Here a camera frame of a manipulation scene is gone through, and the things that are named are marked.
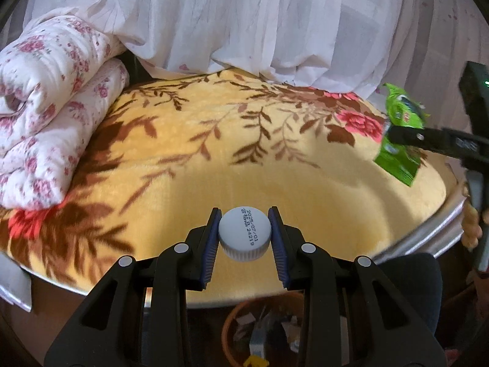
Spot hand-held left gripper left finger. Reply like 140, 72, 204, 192
44, 207, 222, 367

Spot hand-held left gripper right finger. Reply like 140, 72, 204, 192
267, 206, 447, 367

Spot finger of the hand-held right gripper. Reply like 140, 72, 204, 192
384, 122, 459, 154

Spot bright green snack packet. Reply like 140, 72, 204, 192
373, 83, 432, 187

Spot white bottle cap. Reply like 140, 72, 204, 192
218, 206, 273, 264

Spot orange waste bin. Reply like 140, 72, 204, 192
222, 300, 306, 367

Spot blue white cookie box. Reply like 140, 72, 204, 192
248, 325, 269, 357

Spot person's right hand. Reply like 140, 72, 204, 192
460, 183, 489, 252

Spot pink flowered curtain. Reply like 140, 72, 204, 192
397, 0, 489, 134

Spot yellow floral fleece blanket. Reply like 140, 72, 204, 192
0, 68, 459, 303

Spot blue chair cushion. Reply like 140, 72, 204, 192
376, 253, 444, 339

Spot white flat panel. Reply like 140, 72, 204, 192
0, 254, 33, 312

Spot pink floral white quilt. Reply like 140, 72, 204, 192
0, 15, 131, 211

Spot white sheer curtain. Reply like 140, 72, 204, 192
23, 0, 406, 102

